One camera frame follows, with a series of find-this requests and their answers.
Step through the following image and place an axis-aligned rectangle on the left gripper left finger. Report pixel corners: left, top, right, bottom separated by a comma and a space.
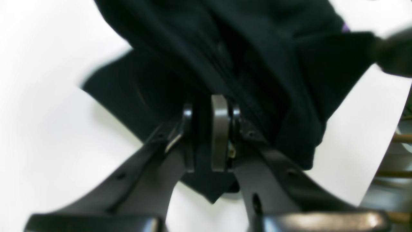
24, 104, 194, 232

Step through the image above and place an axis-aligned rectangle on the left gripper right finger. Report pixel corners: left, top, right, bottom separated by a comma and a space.
211, 95, 391, 232

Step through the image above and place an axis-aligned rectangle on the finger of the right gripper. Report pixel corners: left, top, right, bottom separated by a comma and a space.
372, 29, 412, 78

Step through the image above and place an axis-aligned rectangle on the black T-shirt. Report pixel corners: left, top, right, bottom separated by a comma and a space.
83, 0, 380, 204

